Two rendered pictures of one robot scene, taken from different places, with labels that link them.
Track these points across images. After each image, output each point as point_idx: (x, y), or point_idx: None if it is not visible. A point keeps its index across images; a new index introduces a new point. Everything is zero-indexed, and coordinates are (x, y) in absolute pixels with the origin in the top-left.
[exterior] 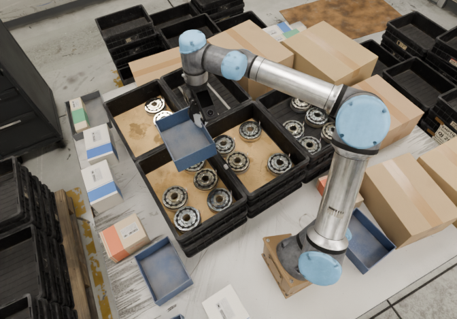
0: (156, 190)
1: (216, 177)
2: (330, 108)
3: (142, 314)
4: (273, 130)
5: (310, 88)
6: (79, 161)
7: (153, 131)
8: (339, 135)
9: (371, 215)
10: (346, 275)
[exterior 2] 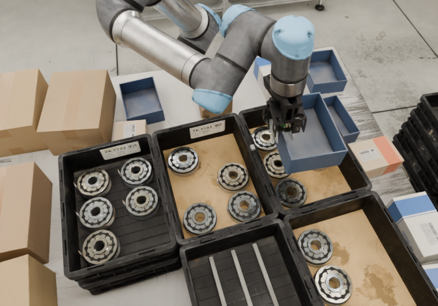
0: (339, 174)
1: (264, 162)
2: (143, 19)
3: (347, 104)
4: (171, 195)
5: (153, 26)
6: None
7: (350, 273)
8: None
9: (114, 123)
10: (168, 89)
